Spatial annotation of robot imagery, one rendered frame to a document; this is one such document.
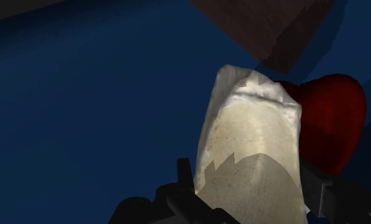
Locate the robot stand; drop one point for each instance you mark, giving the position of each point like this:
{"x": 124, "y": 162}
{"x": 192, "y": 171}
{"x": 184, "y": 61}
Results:
{"x": 266, "y": 28}

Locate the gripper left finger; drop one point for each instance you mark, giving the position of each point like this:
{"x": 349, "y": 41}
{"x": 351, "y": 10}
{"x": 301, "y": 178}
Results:
{"x": 180, "y": 198}

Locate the cream white bread slice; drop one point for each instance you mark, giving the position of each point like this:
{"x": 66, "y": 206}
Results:
{"x": 250, "y": 149}

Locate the red apple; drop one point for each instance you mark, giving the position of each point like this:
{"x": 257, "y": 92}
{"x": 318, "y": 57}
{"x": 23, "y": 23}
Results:
{"x": 331, "y": 124}

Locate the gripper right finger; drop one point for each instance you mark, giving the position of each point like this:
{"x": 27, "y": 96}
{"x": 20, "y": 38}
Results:
{"x": 334, "y": 198}

